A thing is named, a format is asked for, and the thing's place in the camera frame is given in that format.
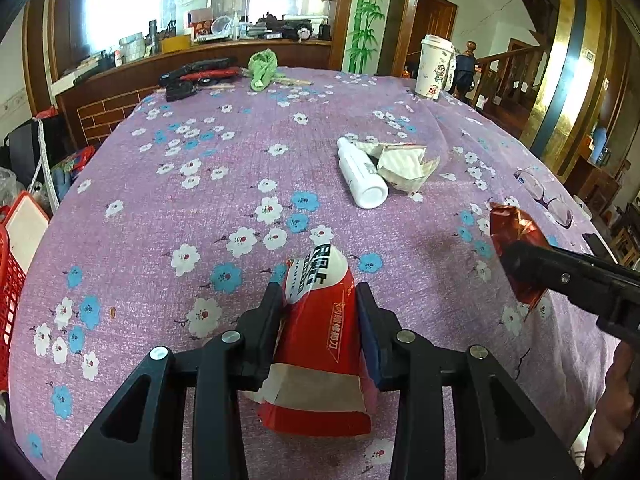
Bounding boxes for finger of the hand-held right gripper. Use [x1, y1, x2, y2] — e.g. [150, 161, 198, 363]
[500, 240, 640, 317]

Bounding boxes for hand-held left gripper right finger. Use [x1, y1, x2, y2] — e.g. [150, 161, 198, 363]
[355, 282, 581, 480]

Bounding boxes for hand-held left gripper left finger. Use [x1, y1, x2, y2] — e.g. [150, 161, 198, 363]
[57, 282, 286, 480]

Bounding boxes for red white carton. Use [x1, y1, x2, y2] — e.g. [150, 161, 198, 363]
[257, 245, 379, 437]

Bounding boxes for dark red snack packet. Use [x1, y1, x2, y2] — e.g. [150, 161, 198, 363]
[489, 201, 553, 311]

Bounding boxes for red plastic basket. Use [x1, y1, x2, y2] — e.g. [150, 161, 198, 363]
[0, 222, 27, 394]

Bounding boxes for person's right hand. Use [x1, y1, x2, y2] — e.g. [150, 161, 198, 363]
[584, 341, 640, 469]

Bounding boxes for clear glasses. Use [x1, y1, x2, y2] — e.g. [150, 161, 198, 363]
[515, 165, 577, 229]

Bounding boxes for wooden cabinet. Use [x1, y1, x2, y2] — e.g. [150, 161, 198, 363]
[564, 154, 640, 266]

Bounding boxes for purple floral tablecloth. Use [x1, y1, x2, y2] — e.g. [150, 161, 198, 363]
[9, 66, 626, 480]

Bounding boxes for white plastic bottle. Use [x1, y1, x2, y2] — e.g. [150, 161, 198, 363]
[336, 136, 390, 209]

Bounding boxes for crumpled white paper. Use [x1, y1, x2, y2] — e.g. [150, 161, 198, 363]
[357, 141, 442, 195]

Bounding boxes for wooden stair railing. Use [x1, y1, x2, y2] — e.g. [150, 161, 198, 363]
[460, 40, 547, 122]

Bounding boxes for gold black pillar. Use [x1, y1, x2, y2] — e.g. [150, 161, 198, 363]
[520, 0, 627, 177]

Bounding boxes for dark blue jacket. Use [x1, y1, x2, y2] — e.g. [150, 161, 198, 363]
[454, 54, 477, 102]

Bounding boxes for white printed cup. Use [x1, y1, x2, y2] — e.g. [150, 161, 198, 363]
[416, 34, 455, 101]

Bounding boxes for blue red printed bag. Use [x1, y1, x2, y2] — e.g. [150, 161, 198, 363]
[51, 146, 97, 207]

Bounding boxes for white box with red rim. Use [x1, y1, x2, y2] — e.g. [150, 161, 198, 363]
[4, 192, 51, 262]

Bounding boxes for green cloth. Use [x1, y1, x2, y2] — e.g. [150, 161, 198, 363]
[248, 49, 282, 94]

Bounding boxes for black red tool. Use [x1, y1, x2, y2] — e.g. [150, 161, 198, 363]
[159, 57, 242, 87]

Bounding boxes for wooden door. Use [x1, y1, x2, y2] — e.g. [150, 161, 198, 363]
[405, 0, 459, 79]

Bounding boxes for wooden counter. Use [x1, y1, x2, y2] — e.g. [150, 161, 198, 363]
[22, 0, 358, 148]

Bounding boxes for crumpled plastic bag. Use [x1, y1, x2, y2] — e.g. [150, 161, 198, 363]
[0, 167, 26, 209]

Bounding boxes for black bag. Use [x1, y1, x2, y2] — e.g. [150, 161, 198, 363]
[2, 120, 57, 187]

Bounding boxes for bamboo wall sticker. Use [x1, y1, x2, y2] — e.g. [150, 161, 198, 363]
[344, 0, 387, 75]

